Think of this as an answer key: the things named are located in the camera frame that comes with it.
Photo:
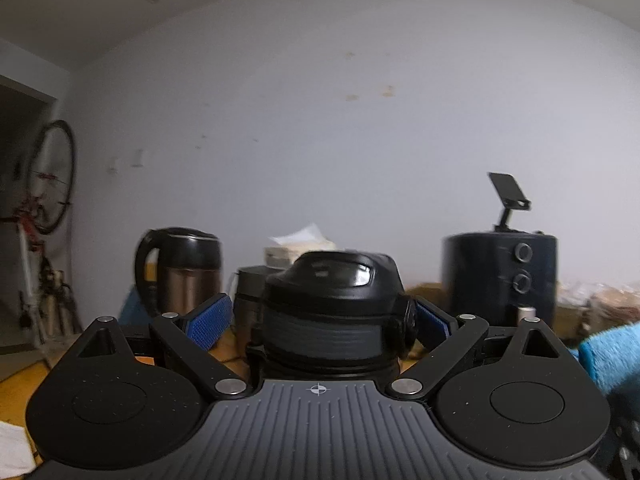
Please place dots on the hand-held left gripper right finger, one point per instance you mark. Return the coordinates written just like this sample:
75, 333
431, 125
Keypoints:
432, 322

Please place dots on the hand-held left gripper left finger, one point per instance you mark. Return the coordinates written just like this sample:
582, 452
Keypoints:
210, 320

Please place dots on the blue microfiber cloth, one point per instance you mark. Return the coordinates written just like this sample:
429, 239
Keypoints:
612, 360

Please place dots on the black gradient water bottle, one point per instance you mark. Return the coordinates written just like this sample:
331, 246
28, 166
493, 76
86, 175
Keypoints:
330, 320

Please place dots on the grey lid shaker bottle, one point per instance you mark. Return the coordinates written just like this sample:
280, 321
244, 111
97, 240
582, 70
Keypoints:
250, 290

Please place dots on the dark blue air fryer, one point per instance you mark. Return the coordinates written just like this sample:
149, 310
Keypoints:
480, 275

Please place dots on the white tissue pack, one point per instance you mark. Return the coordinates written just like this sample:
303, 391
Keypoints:
295, 250

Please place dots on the plastic bag of flatbread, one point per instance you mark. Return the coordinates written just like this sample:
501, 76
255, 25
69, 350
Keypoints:
600, 300

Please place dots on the black phone stand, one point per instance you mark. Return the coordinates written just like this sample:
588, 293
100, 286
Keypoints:
507, 190

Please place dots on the bicycle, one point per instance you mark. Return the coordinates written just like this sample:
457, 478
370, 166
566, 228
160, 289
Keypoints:
65, 160

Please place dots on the white wall switch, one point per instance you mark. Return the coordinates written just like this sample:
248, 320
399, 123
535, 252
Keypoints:
138, 158

